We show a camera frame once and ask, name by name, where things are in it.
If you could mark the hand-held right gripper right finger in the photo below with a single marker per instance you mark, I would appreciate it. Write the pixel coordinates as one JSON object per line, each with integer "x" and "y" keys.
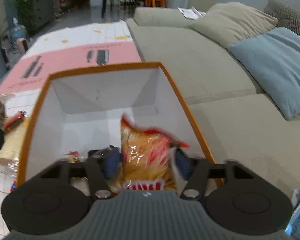
{"x": 183, "y": 165}

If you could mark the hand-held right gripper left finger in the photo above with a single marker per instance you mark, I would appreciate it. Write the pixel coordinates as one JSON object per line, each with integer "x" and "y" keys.
{"x": 111, "y": 166}

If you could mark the dark snack packet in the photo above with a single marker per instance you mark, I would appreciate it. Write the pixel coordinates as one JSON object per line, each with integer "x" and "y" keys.
{"x": 100, "y": 152}

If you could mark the yellow crisps packet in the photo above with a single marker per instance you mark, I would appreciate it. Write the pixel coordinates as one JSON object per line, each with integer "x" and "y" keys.
{"x": 145, "y": 155}

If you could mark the orange cardboard box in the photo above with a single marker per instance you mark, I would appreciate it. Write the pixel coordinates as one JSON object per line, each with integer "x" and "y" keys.
{"x": 102, "y": 130}

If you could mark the yellow cake packet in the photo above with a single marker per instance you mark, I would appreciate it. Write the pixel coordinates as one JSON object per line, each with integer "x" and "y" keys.
{"x": 13, "y": 140}

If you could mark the red sausage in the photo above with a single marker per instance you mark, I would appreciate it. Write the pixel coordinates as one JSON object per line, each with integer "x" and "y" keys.
{"x": 13, "y": 121}

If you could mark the pink heater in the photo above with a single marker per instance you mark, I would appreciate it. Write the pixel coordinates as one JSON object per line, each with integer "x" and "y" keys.
{"x": 22, "y": 45}

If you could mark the beige sofa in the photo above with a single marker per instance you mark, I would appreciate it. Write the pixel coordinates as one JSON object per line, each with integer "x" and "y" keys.
{"x": 190, "y": 67}

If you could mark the pink white printed mat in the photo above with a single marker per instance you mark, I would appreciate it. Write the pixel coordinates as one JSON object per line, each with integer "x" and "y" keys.
{"x": 65, "y": 55}

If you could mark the blue water jug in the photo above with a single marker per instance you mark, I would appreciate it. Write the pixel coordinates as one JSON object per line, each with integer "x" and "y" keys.
{"x": 18, "y": 31}

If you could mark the light blue cushion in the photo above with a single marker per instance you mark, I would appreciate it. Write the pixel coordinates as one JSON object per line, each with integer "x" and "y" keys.
{"x": 277, "y": 67}

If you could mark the grey cabinet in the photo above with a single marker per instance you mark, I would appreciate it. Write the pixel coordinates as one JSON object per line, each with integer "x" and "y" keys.
{"x": 42, "y": 10}

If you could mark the beige cushion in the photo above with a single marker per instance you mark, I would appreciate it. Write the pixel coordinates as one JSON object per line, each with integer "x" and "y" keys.
{"x": 230, "y": 22}

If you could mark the white papers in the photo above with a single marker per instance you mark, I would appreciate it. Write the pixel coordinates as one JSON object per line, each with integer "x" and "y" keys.
{"x": 190, "y": 12}

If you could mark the grey textured cushion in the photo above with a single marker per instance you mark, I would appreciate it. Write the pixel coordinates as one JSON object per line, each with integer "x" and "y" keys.
{"x": 290, "y": 17}

